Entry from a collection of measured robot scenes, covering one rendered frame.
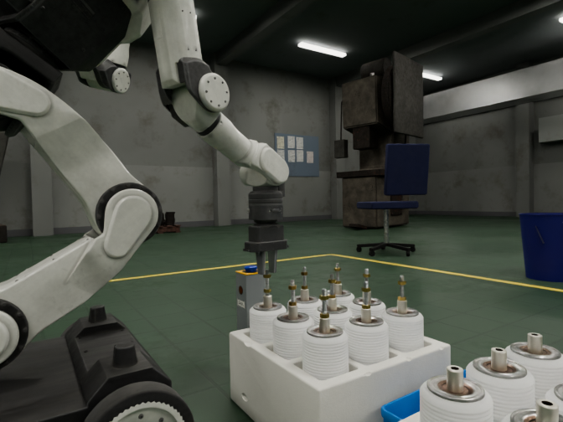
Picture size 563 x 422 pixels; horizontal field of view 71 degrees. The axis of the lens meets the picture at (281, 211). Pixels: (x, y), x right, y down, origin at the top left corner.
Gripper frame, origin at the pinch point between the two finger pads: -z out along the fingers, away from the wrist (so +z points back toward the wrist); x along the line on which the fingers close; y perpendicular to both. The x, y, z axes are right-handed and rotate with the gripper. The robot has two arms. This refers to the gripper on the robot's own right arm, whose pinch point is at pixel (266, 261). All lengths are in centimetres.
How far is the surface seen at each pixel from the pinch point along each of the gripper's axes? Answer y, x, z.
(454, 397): -54, -10, -12
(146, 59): 709, 244, 309
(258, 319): -1.7, -4.3, -13.7
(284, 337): -13.5, -5.8, -14.9
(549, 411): -65, -9, -9
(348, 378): -30.3, -3.8, -18.9
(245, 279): 13.7, 2.7, -6.8
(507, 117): 329, 1046, 222
